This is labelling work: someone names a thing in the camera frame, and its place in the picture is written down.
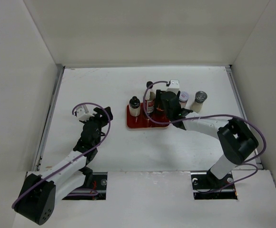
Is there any white lid spice jar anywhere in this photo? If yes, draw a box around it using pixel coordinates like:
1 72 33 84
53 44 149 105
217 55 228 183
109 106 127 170
178 91 189 108

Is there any dark red sauce bottle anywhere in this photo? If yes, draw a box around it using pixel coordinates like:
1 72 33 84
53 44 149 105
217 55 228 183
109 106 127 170
145 86 156 116

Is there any grey lid spice jar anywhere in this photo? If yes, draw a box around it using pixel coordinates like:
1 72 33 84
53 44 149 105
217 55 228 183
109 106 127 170
191 91 207 113

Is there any black cap clear bottle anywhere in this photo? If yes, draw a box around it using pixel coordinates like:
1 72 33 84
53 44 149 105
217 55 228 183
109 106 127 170
128 96 140 117

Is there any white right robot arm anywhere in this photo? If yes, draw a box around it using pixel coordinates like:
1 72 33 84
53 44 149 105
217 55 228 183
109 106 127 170
155 90 259 188

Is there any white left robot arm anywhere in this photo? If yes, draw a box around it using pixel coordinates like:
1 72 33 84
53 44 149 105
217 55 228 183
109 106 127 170
11 103 113 225

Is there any red lacquer tray gold rim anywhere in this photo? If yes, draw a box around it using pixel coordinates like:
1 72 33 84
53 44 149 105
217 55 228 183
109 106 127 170
126 103 168 130

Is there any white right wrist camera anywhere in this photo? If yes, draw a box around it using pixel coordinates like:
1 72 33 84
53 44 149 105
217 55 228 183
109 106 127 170
166 79 180 95

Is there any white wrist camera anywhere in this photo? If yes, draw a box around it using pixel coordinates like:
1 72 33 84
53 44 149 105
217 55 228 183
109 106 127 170
166 79 180 95
74 105 94 122

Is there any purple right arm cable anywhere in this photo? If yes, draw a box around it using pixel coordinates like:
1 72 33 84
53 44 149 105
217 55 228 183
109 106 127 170
143 80 267 193

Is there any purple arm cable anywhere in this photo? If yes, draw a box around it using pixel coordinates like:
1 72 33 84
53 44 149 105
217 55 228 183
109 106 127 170
10 102 112 212
143 80 267 193

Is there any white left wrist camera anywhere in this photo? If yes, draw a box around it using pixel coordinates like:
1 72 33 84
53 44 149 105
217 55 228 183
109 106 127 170
74 105 94 122

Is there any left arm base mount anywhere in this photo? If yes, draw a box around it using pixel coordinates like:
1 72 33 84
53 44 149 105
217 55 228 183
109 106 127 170
63 167 108 200

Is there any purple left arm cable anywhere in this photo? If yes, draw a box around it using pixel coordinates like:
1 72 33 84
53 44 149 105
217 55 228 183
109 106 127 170
10 102 112 212

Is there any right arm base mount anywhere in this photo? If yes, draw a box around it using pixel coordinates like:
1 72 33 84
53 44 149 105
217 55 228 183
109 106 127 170
191 172 237 200

